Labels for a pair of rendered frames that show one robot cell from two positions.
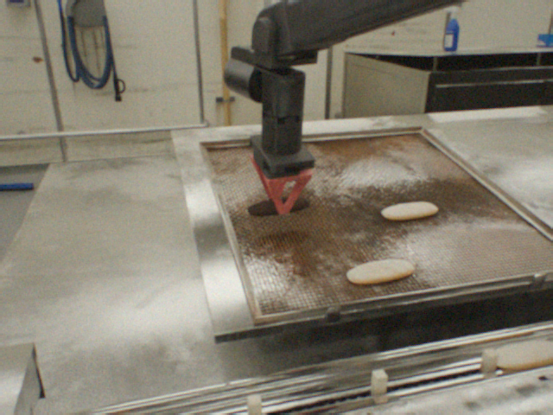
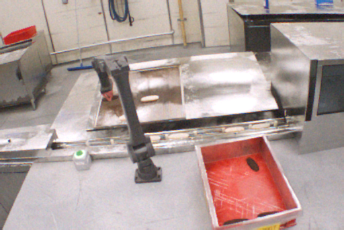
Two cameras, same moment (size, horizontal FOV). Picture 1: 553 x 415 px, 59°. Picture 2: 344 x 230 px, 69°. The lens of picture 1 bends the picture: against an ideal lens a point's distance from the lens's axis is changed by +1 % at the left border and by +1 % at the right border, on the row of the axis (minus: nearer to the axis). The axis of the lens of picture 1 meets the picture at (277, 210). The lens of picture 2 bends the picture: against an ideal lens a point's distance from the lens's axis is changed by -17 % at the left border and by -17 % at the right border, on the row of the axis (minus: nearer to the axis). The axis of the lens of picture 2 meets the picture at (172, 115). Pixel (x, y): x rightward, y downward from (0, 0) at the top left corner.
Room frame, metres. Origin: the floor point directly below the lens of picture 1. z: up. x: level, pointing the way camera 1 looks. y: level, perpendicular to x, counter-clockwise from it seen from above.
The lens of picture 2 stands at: (-0.62, -0.82, 1.73)
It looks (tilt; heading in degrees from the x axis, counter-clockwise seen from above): 32 degrees down; 20
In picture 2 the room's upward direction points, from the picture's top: 9 degrees counter-clockwise
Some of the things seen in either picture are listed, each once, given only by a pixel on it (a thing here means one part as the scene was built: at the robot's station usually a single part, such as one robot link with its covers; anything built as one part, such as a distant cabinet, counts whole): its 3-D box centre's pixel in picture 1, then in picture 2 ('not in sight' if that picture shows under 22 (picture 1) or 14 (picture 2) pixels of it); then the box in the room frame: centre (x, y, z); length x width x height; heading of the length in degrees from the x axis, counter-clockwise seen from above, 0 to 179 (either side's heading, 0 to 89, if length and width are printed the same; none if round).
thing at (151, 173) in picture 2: not in sight; (146, 169); (0.25, -0.36, 0.86); 0.12 x 0.09 x 0.08; 105
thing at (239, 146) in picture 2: not in sight; (244, 183); (0.20, -0.79, 0.88); 0.49 x 0.34 x 0.10; 20
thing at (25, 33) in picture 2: not in sight; (19, 34); (2.78, 2.82, 0.94); 0.51 x 0.36 x 0.13; 109
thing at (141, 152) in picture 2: not in sight; (140, 154); (0.26, -0.34, 0.94); 0.09 x 0.05 x 0.10; 41
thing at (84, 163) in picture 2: not in sight; (82, 162); (0.26, -0.01, 0.84); 0.08 x 0.08 x 0.11; 15
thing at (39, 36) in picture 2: not in sight; (27, 61); (2.78, 2.82, 0.44); 0.70 x 0.55 x 0.87; 105
